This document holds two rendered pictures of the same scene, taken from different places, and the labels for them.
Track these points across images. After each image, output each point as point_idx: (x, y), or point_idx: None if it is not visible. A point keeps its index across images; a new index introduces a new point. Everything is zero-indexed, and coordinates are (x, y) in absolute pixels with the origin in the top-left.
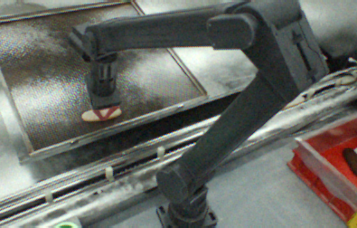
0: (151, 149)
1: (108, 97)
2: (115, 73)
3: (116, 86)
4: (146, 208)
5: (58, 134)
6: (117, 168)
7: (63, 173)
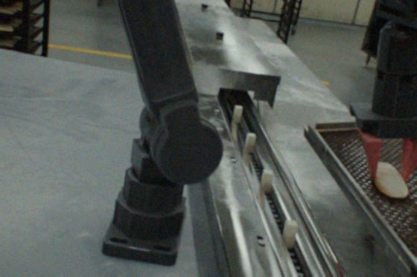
0: (304, 232)
1: (370, 111)
2: (388, 68)
3: (400, 119)
4: (192, 210)
5: (347, 148)
6: (274, 193)
7: (280, 153)
